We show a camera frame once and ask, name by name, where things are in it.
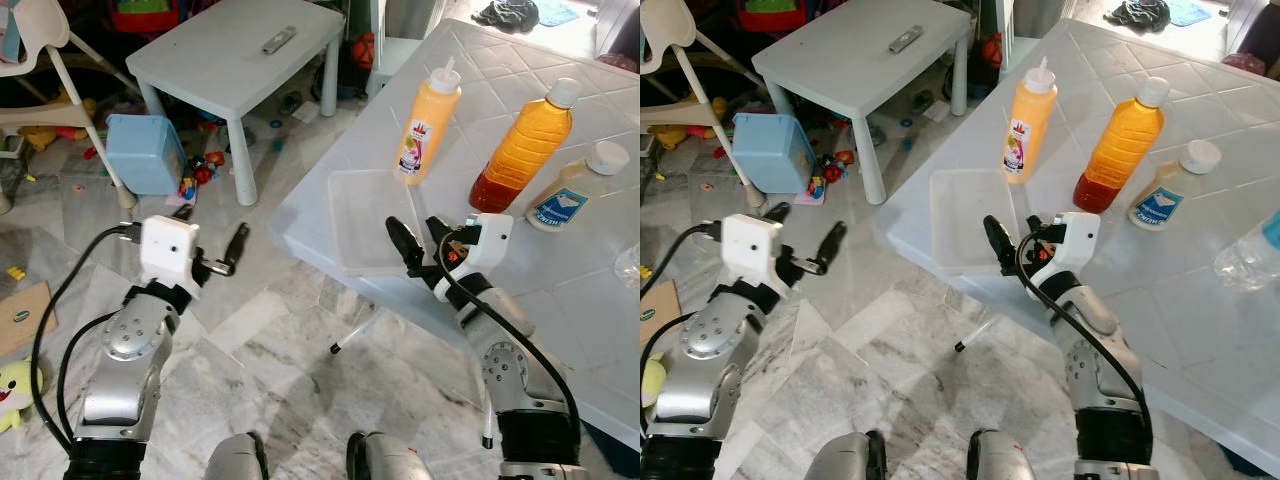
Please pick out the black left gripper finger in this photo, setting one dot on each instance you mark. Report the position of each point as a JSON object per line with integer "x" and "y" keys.
{"x": 776, "y": 212}
{"x": 238, "y": 245}
{"x": 831, "y": 245}
{"x": 183, "y": 212}

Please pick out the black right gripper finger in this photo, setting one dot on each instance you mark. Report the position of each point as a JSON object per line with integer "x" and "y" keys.
{"x": 997, "y": 243}
{"x": 1030, "y": 234}
{"x": 438, "y": 236}
{"x": 403, "y": 245}

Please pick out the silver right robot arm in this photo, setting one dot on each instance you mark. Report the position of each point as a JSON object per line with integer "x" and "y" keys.
{"x": 1100, "y": 370}
{"x": 505, "y": 370}

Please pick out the small red floor toys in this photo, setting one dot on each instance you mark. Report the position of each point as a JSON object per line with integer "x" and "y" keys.
{"x": 205, "y": 172}
{"x": 835, "y": 170}

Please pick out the clear plastic tray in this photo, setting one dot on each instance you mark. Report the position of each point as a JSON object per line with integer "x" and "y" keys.
{"x": 362, "y": 220}

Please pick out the light blue plastic bin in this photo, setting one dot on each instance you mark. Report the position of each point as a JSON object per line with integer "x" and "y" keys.
{"x": 770, "y": 155}
{"x": 140, "y": 155}

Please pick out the large white plastic table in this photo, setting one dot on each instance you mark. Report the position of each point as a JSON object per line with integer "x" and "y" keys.
{"x": 1180, "y": 330}
{"x": 560, "y": 300}

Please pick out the yellow squeeze sauce bottle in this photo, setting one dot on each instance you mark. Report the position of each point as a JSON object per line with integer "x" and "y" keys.
{"x": 430, "y": 120}
{"x": 1030, "y": 120}

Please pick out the small bottle blue label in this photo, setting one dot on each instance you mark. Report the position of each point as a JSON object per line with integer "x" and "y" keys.
{"x": 565, "y": 200}
{"x": 1160, "y": 200}

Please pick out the orange drink bottle white cap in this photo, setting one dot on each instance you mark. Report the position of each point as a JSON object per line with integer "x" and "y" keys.
{"x": 525, "y": 150}
{"x": 1125, "y": 150}

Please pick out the brown cardboard green label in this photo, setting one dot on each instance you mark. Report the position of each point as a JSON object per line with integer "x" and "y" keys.
{"x": 25, "y": 325}
{"x": 658, "y": 315}

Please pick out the small pale green table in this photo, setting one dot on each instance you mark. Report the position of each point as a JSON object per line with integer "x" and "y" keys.
{"x": 845, "y": 60}
{"x": 220, "y": 60}

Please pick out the yellow plush toy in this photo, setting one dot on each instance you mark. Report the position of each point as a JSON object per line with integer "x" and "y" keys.
{"x": 652, "y": 380}
{"x": 18, "y": 388}

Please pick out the red ball toy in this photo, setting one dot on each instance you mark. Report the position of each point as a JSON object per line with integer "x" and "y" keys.
{"x": 363, "y": 50}
{"x": 992, "y": 50}

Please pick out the silver left robot leg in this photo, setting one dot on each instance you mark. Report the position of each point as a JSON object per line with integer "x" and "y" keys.
{"x": 845, "y": 460}
{"x": 238, "y": 460}

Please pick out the silver robot leg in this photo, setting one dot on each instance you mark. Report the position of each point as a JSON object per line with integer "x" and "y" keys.
{"x": 238, "y": 460}
{"x": 1000, "y": 460}
{"x": 385, "y": 460}
{"x": 845, "y": 460}

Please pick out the grey remote control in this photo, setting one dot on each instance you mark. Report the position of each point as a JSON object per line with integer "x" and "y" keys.
{"x": 905, "y": 40}
{"x": 279, "y": 40}

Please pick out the red toy bag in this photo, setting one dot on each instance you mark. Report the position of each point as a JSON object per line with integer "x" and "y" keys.
{"x": 145, "y": 14}
{"x": 772, "y": 14}

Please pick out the silver right robot leg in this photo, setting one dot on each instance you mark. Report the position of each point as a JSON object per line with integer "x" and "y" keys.
{"x": 385, "y": 460}
{"x": 1000, "y": 460}

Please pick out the white high chair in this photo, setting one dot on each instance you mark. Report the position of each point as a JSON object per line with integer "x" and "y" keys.
{"x": 38, "y": 22}
{"x": 665, "y": 22}

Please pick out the dark crumpled cloth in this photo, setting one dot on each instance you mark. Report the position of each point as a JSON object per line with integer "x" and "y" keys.
{"x": 505, "y": 13}
{"x": 1137, "y": 14}

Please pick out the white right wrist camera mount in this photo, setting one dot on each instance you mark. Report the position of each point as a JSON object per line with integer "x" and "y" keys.
{"x": 1080, "y": 238}
{"x": 492, "y": 240}

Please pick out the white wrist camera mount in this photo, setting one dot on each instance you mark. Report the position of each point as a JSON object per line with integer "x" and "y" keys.
{"x": 165, "y": 248}
{"x": 748, "y": 248}
{"x": 492, "y": 240}
{"x": 1080, "y": 238}

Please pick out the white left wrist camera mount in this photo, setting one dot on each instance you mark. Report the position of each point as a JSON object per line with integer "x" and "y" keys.
{"x": 165, "y": 248}
{"x": 748, "y": 248}

